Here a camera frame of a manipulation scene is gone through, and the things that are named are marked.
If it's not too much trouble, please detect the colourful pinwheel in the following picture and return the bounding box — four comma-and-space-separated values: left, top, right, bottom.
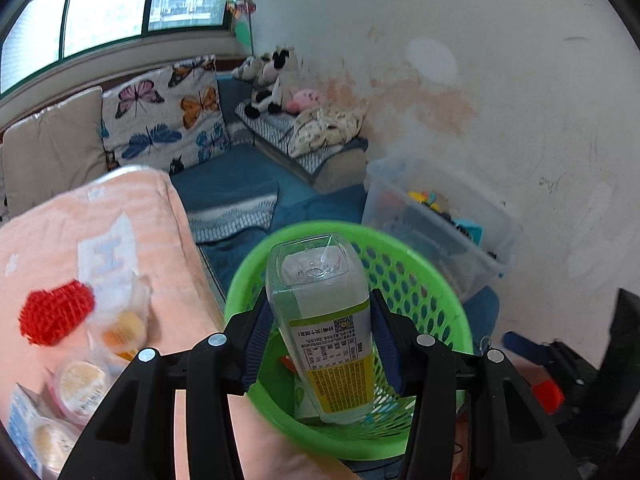
226, 0, 256, 55

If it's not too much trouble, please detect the red plastic stool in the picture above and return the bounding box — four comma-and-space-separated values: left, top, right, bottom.
530, 378, 565, 415

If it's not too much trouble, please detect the grey plush toy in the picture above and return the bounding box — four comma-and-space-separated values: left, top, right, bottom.
231, 55, 270, 81

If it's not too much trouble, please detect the window with green frame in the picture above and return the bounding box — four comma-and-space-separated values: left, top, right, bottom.
1, 0, 230, 94

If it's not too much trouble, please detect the spotted cream cloth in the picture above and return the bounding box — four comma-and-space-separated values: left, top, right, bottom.
288, 104, 366, 158

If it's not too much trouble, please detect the blue white milk carton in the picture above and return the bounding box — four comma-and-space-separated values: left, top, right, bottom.
8, 385, 43, 479

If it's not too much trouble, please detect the pink plush toy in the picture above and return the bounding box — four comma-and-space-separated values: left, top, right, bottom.
284, 89, 323, 115

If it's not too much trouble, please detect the beige cushion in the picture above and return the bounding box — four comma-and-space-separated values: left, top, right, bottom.
2, 87, 107, 218

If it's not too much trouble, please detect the clear bottle yellow label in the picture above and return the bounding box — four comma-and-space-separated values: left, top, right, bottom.
266, 233, 374, 425

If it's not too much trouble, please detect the clear storage bin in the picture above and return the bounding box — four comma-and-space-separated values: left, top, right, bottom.
361, 155, 521, 301

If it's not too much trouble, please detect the white paper cup green logo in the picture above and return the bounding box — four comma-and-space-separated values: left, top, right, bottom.
293, 375, 321, 425

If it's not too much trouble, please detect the butterfly cushion right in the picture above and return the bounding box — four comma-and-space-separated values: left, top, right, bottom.
101, 55, 231, 174

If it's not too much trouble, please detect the red foam fruit net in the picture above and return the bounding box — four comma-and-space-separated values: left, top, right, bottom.
18, 280, 96, 347

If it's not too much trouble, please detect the pink blanket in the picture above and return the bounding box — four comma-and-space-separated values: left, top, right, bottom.
1, 168, 224, 422

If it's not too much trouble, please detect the cow plush toy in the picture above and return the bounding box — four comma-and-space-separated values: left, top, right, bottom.
244, 47, 299, 119

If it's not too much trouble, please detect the clear clamshell cake box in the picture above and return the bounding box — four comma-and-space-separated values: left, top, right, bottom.
86, 272, 152, 361

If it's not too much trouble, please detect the orange snack wrapper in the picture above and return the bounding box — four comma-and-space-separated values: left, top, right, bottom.
279, 356, 297, 374

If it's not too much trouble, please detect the green plastic basket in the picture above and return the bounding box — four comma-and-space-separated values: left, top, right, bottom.
224, 221, 473, 460

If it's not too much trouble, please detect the round clear pudding cup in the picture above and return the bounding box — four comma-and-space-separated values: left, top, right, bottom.
50, 351, 113, 427

